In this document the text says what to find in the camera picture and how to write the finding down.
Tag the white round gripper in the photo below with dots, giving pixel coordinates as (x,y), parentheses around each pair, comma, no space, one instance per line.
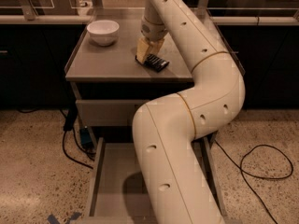
(152,32)

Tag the dark blue snack bar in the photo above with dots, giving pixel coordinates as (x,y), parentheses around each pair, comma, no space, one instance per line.
(154,63)

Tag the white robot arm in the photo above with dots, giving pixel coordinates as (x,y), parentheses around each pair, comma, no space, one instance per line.
(177,187)

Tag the grey drawer cabinet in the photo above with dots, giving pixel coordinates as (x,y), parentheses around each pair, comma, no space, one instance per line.
(109,62)

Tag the closed grey upper drawer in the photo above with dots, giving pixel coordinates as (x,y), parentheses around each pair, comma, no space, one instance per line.
(107,112)

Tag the open grey lower drawer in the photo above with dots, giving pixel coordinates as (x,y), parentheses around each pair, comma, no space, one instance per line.
(117,194)

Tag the white ceramic bowl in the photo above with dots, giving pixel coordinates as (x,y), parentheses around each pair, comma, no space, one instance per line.
(103,32)

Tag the blue power adapter box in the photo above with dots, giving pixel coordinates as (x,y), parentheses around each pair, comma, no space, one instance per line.
(85,139)

